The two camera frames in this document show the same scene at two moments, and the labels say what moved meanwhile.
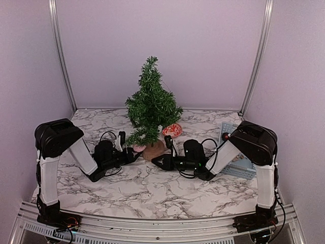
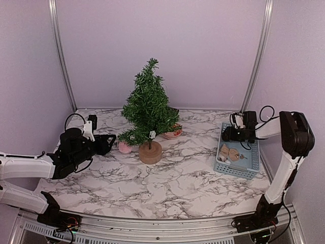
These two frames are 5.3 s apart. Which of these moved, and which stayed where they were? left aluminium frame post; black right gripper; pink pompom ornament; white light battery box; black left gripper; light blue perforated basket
Moved: black right gripper; black left gripper; white light battery box; pink pompom ornament
Stayed: left aluminium frame post; light blue perforated basket
